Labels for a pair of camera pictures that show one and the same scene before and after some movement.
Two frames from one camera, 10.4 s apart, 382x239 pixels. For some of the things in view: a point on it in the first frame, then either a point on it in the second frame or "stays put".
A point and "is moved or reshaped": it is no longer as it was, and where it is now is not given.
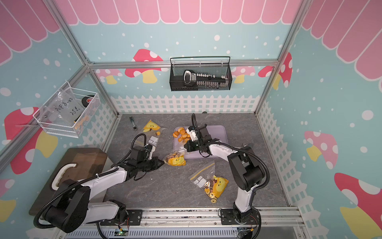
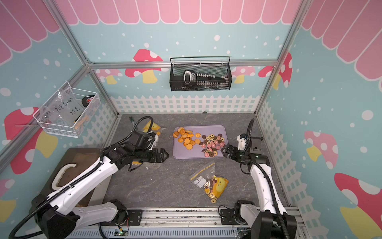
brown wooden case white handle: x=77 y=164 stays put
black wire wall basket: x=200 y=73 stays put
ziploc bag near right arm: x=212 y=185 stays put
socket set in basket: x=192 y=81 stays put
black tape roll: x=86 y=100 stays put
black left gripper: x=154 y=160 -> x=158 y=159
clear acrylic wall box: x=70 y=113 stays put
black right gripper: x=189 y=148 -> x=232 y=155
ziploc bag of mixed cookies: x=176 y=158 is moved or reshaped
